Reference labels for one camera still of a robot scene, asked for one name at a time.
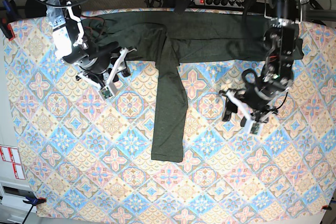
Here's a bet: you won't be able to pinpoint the white power strip red switch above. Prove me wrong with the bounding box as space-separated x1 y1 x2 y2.
194 0 244 9

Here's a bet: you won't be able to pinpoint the orange clamp lower right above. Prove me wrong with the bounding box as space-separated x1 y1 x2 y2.
322 205 332 210

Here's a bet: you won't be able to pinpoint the blue orange clamp lower left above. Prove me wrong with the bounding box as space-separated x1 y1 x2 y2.
23 196 47 206

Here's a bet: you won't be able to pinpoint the dark green long-sleeve shirt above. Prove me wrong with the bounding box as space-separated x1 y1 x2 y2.
90 10 303 163

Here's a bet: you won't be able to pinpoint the red white label stickers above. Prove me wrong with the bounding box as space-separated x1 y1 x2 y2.
1 145 25 180

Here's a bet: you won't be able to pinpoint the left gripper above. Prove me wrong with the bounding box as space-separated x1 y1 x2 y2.
222 69 289 127

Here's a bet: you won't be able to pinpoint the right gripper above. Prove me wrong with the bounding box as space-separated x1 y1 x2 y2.
62 41 131 82

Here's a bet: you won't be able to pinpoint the blue orange clamp upper left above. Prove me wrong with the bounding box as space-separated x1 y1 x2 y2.
1 0 15 41

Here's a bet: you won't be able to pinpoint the blue orange clamp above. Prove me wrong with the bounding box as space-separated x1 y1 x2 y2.
1 0 15 41
23 196 47 206

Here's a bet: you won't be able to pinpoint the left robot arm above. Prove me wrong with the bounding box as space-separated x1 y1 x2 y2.
219 0 302 132

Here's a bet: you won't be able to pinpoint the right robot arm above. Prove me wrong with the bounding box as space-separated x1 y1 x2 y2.
35 0 131 87

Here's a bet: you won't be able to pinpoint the colourful patterned tablecloth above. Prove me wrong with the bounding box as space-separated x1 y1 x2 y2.
3 18 335 223

